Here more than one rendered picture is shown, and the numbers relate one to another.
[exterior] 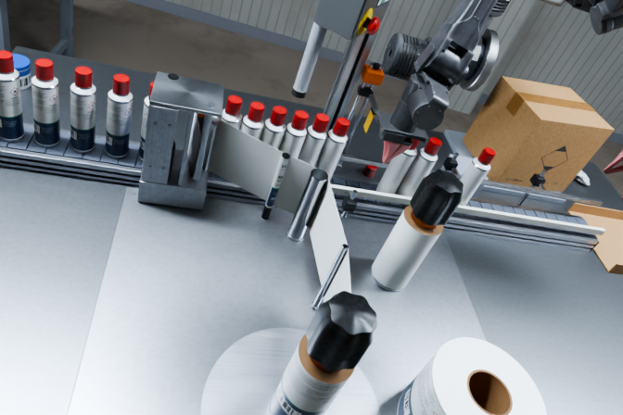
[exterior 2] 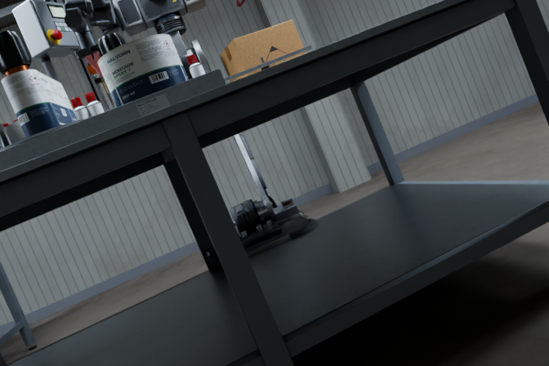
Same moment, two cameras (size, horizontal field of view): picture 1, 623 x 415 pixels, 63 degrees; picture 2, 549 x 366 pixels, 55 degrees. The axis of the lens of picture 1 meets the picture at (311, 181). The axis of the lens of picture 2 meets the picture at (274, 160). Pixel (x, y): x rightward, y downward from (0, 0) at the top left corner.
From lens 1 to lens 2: 153 cm
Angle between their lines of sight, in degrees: 36
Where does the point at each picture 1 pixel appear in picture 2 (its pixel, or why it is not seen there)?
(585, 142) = (283, 36)
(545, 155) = (266, 58)
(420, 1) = (269, 142)
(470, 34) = not seen: outside the picture
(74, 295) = not seen: outside the picture
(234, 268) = not seen: hidden behind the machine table
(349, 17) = (41, 37)
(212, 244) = not seen: hidden behind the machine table
